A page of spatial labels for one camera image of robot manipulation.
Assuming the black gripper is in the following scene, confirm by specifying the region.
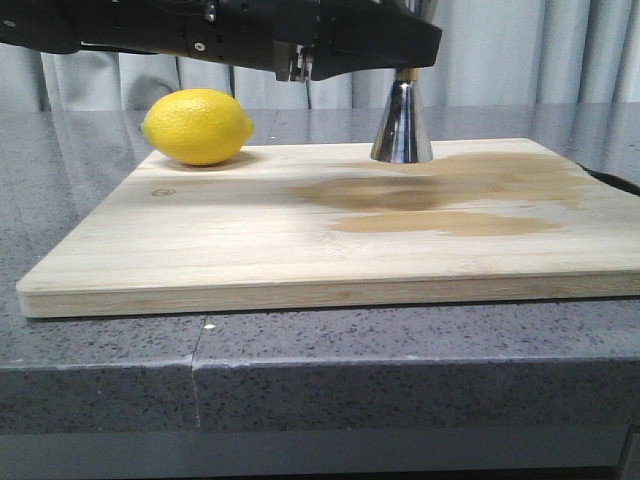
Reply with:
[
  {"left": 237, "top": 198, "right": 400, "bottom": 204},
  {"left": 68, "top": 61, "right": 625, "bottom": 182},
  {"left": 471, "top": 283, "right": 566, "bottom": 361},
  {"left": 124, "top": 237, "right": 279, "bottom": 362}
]
[{"left": 184, "top": 1, "right": 442, "bottom": 81}]

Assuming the steel double jigger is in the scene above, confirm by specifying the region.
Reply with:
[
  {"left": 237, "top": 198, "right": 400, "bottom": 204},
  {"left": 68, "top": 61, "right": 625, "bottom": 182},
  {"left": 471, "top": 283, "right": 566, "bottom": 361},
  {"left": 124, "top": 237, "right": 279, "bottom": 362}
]
[{"left": 371, "top": 1, "right": 442, "bottom": 164}]

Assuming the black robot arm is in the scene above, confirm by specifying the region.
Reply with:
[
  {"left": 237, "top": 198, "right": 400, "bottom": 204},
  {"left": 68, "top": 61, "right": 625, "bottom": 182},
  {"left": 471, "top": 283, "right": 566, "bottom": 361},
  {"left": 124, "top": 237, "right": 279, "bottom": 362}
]
[{"left": 1, "top": 1, "right": 442, "bottom": 81}]

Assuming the grey curtain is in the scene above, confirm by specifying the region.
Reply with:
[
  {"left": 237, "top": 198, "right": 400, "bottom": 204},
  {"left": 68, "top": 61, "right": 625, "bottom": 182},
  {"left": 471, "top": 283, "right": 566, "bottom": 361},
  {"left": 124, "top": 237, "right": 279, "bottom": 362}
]
[{"left": 1, "top": 1, "right": 639, "bottom": 112}]

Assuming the yellow lemon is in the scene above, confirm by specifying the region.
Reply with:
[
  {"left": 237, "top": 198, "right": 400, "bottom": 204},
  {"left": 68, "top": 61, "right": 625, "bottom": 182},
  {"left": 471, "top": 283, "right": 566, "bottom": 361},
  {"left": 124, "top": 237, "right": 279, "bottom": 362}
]
[{"left": 141, "top": 88, "right": 254, "bottom": 166}]

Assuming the light wooden cutting board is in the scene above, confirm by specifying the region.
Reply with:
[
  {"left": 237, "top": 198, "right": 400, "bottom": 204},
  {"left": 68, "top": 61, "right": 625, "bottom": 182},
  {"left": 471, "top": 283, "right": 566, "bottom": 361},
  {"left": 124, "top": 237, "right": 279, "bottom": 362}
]
[{"left": 17, "top": 139, "right": 639, "bottom": 317}]

